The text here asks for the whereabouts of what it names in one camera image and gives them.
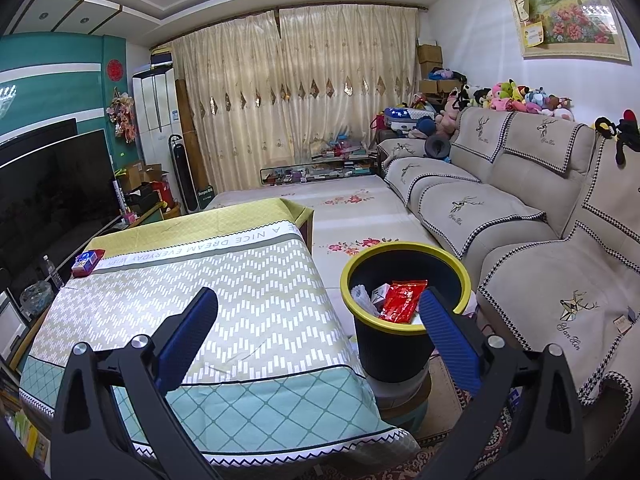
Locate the floral sheet daybed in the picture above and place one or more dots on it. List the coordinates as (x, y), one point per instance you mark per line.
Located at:
(350, 210)

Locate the low glass shelf with books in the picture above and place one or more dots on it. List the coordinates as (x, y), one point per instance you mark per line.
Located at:
(310, 172)

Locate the beige sofa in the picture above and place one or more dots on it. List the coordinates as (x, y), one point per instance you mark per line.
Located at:
(525, 200)

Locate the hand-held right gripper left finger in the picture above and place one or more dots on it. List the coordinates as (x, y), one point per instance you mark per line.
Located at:
(187, 340)

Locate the framed flower painting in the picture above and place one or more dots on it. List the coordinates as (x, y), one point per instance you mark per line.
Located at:
(570, 10)

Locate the clutter of boxes beside television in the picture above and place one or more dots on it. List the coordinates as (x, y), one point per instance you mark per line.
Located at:
(145, 190)

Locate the clear water bottle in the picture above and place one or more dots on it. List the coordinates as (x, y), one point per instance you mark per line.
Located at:
(52, 275)

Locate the blue star-print bag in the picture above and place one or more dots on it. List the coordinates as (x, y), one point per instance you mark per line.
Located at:
(402, 119)

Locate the black television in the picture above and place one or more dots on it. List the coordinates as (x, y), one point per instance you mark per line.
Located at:
(50, 200)

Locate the dark neck pillow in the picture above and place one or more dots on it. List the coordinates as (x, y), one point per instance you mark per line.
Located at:
(437, 146)

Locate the shelf of books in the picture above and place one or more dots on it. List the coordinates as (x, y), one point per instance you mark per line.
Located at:
(20, 420)

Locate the round stool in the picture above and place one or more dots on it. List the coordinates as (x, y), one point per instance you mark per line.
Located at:
(400, 400)

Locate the red round wall ornament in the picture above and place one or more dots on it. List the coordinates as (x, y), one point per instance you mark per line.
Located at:
(115, 69)

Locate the artificial flower wall decoration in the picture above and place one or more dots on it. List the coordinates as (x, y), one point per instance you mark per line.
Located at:
(122, 112)

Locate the black wall-mounted screen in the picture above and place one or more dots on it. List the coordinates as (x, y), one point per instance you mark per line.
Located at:
(35, 145)

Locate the stack of cardboard boxes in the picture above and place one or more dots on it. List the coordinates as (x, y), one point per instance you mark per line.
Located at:
(429, 57)

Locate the red blue snack packet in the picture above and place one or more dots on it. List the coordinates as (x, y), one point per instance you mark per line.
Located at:
(87, 262)

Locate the green white box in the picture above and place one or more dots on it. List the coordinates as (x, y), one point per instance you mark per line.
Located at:
(204, 196)

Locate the patterned rug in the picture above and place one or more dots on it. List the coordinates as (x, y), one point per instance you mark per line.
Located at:
(495, 440)

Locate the beige curtain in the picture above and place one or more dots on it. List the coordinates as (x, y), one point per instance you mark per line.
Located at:
(300, 95)

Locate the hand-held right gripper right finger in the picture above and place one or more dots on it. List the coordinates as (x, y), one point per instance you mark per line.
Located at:
(447, 340)

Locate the glass ashtray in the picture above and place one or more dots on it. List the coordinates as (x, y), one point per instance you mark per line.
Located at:
(35, 297)

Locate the black tower fan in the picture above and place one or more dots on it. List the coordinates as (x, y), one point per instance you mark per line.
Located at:
(180, 175)

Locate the pile of plush toys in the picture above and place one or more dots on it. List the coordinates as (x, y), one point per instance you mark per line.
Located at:
(510, 97)

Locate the black yellow-rimmed trash bin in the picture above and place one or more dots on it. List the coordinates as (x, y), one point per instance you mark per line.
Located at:
(395, 355)

